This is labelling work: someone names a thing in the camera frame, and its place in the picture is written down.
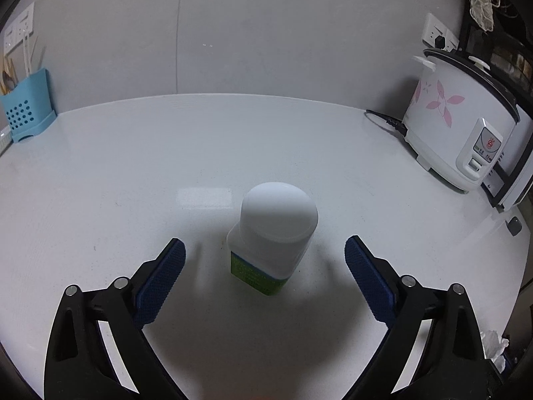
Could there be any white floral rice cooker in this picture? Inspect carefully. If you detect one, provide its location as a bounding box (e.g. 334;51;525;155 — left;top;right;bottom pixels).
402;48;520;192

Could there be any left wall power socket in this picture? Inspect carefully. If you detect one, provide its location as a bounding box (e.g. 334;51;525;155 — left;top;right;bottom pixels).
3;3;34;56

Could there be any white microwave oven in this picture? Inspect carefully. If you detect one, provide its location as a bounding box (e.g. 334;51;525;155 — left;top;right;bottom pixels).
481;114;532;211

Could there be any white green pill bottle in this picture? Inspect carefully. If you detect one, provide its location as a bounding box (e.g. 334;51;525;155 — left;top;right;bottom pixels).
227;182;319;296

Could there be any blue utensil holder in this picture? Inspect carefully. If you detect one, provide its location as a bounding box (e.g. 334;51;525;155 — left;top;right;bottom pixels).
1;68;57;143

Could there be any black rice cooker cable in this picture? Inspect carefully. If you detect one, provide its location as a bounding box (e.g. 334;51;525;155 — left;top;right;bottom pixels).
365;108;409;137

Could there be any white tissue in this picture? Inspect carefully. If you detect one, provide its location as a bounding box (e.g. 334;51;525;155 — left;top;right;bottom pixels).
481;330;510;373

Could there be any wall power socket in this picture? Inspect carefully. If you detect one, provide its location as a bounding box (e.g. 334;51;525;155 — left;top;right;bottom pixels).
421;13;459;52
3;3;34;56

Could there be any right wall power socket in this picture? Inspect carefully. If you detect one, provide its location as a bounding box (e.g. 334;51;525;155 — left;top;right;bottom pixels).
421;13;459;52

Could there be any black metal kitchen rack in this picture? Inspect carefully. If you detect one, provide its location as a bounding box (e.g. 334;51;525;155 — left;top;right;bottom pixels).
459;0;532;102

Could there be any small dark grey block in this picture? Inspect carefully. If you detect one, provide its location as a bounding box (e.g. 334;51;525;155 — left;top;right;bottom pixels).
506;216;523;237

